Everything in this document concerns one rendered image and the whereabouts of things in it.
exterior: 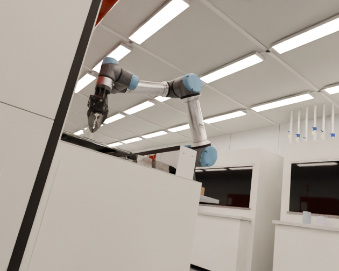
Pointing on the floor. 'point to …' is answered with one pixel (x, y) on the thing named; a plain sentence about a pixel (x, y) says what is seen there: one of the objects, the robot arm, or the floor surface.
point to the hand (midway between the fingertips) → (93, 130)
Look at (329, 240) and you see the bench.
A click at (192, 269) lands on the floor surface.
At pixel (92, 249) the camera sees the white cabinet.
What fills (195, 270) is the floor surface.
